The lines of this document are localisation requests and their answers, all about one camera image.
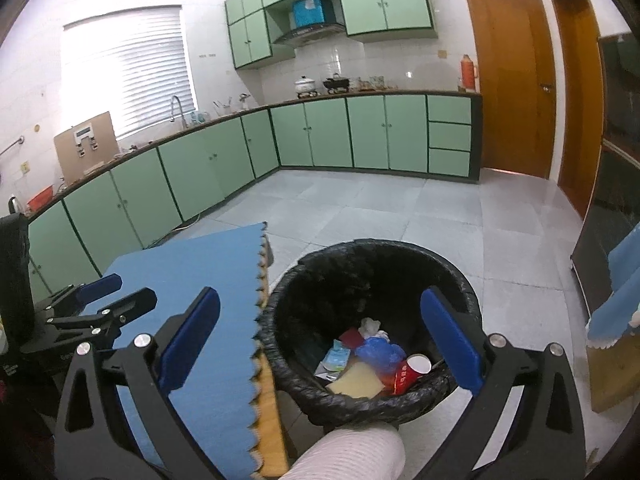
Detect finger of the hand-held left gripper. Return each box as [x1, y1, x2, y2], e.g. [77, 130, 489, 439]
[34, 273, 124, 321]
[46, 287, 157, 356]

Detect black trash bin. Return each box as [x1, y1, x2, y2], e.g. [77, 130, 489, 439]
[259, 238, 486, 429]

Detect green drawer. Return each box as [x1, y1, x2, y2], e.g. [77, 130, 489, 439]
[427, 95, 473, 124]
[428, 122, 473, 151]
[428, 148, 473, 179]

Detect brown cardboard board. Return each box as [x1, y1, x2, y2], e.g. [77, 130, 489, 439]
[585, 341, 640, 414]

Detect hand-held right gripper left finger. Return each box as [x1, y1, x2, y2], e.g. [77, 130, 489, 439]
[52, 286, 224, 480]

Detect red thermos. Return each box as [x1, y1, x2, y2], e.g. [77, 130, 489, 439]
[458, 53, 480, 94]

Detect chrome kitchen faucet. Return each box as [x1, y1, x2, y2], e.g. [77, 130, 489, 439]
[169, 94, 189, 129]

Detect range hood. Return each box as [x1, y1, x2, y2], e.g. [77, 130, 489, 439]
[272, 22, 347, 47]

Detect white paper roll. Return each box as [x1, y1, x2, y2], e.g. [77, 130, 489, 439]
[289, 424, 407, 480]

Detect blue plastic bag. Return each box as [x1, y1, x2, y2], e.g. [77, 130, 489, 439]
[355, 335, 407, 376]

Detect closed wooden door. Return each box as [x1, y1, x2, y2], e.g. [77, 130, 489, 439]
[462, 0, 559, 181]

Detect blue foam mat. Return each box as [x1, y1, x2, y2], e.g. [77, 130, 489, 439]
[97, 222, 274, 480]

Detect blue foam piece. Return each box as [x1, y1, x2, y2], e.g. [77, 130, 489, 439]
[585, 226, 640, 352]

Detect red plastic basin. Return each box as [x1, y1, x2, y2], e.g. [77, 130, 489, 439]
[25, 184, 55, 211]

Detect cardboard box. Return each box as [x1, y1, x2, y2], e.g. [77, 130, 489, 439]
[53, 111, 121, 181]

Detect red paper cup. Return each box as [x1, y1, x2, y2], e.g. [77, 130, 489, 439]
[384, 353, 432, 395]

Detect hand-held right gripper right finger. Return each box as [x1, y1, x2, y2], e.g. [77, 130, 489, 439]
[400, 286, 589, 480]

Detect blue box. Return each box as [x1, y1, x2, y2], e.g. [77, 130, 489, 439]
[291, 0, 334, 29]

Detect white tissue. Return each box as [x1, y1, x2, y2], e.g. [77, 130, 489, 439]
[357, 317, 391, 341]

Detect red snack packet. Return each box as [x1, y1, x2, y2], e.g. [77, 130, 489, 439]
[338, 328, 366, 350]

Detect teal packet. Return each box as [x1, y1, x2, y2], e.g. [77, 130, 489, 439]
[320, 339, 354, 372]

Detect open wooden door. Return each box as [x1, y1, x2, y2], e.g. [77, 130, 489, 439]
[549, 0, 606, 219]

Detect green base cabinets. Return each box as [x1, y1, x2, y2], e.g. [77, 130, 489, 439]
[22, 92, 484, 302]

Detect dark glass cabinet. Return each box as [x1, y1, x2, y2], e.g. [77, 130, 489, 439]
[569, 34, 640, 317]

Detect white window blind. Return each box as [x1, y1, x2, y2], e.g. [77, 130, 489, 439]
[62, 5, 197, 139]

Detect green wall cabinets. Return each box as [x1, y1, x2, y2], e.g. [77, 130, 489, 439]
[224, 0, 440, 71]

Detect small white wrapper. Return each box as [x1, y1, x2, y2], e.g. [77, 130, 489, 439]
[313, 364, 344, 384]

